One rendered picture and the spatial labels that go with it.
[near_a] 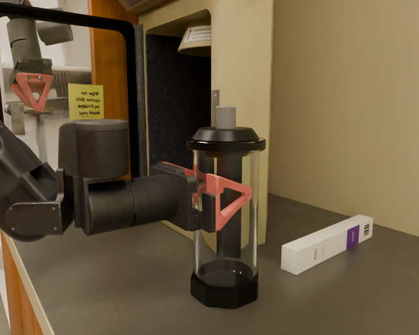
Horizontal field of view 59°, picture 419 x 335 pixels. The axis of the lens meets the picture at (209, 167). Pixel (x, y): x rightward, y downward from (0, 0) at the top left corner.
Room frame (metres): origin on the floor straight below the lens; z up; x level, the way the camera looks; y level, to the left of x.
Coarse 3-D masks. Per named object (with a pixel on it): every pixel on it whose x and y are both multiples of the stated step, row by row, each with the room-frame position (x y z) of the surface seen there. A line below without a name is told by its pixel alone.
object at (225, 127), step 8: (216, 112) 0.50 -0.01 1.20; (224, 112) 0.49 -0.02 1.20; (232, 112) 0.49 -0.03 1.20; (216, 120) 0.50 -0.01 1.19; (224, 120) 0.49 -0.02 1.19; (232, 120) 0.49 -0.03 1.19; (200, 128) 0.50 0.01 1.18; (208, 128) 0.50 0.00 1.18; (216, 128) 0.50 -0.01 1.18; (224, 128) 0.49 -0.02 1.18; (232, 128) 0.49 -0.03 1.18; (240, 128) 0.50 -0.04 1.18; (248, 128) 0.50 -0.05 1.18; (200, 136) 0.48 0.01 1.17; (208, 136) 0.47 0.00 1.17; (216, 136) 0.46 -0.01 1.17; (224, 136) 0.46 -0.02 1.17; (232, 136) 0.46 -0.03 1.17; (240, 136) 0.47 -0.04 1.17; (248, 136) 0.47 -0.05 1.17; (256, 136) 0.49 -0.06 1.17
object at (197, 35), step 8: (192, 24) 0.76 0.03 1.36; (200, 24) 0.74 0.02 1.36; (208, 24) 0.73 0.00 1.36; (192, 32) 0.74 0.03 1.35; (200, 32) 0.73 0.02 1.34; (208, 32) 0.72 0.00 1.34; (184, 40) 0.76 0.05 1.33; (192, 40) 0.73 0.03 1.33; (200, 40) 0.72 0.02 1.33; (208, 40) 0.72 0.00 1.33; (184, 48) 0.75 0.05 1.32; (192, 48) 0.85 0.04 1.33; (200, 48) 0.86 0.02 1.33; (208, 48) 0.87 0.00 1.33; (208, 56) 0.88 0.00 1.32
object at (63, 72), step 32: (0, 32) 0.69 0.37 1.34; (32, 32) 0.73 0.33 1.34; (64, 32) 0.77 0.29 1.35; (96, 32) 0.81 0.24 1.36; (0, 64) 0.69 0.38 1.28; (32, 64) 0.72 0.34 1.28; (64, 64) 0.76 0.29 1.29; (96, 64) 0.81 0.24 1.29; (32, 96) 0.72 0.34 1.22; (64, 96) 0.76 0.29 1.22; (96, 96) 0.81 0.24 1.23; (32, 128) 0.72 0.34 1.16; (128, 128) 0.85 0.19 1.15
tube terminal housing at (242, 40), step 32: (192, 0) 0.70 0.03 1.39; (224, 0) 0.63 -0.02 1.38; (256, 0) 0.67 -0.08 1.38; (160, 32) 0.87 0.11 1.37; (224, 32) 0.63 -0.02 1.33; (256, 32) 0.67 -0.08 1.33; (224, 64) 0.63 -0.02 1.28; (256, 64) 0.67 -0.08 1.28; (224, 96) 0.63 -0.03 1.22; (256, 96) 0.67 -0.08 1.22; (256, 128) 0.67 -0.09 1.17
